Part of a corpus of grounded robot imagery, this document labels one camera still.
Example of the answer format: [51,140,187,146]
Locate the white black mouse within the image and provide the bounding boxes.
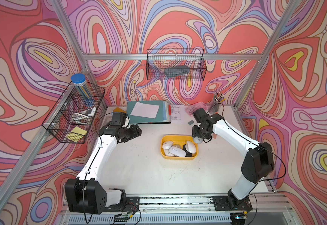
[183,141,197,158]

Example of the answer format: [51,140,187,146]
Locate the yellow storage box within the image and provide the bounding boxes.
[161,135,199,160]

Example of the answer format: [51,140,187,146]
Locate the white mouse with logo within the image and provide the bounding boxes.
[169,146,186,158]

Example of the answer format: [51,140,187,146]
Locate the white round mouse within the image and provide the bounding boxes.
[163,149,175,157]

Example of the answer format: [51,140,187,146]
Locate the grey white mouse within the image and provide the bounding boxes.
[192,137,203,144]

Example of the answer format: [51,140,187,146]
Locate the small white mouse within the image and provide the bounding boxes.
[162,141,173,150]

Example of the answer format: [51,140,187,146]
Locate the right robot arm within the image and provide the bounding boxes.
[192,108,275,210]

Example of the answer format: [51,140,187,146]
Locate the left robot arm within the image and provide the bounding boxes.
[65,112,142,215]

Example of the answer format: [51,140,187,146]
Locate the pink plastic clip box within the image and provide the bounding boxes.
[185,102,208,114]

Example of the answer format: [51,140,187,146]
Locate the mesh pen cup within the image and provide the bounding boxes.
[209,92,225,114]

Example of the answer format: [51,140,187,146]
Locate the printed instruction sheet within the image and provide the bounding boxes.
[170,105,185,123]

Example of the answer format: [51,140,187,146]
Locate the white paper sheet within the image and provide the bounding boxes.
[131,102,160,119]

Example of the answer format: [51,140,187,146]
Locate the white tape dispenser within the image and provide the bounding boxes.
[70,107,97,125]

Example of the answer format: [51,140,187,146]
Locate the yellow sticky notes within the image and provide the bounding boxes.
[65,126,87,143]

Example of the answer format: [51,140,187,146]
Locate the green folder stack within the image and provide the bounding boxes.
[127,100,171,125]

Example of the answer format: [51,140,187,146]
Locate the blue lid pencil jar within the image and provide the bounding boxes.
[71,73,95,107]

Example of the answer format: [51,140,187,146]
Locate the dark eraser in basket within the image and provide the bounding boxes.
[164,65,190,78]

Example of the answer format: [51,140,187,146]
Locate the black wire basket left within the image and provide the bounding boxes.
[41,82,105,144]

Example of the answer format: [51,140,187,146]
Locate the black wire basket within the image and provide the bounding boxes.
[41,82,105,144]
[146,47,207,81]

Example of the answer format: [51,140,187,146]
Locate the black wire basket back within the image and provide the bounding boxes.
[146,47,207,81]

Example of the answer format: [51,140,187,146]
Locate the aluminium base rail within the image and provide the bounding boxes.
[53,192,299,225]

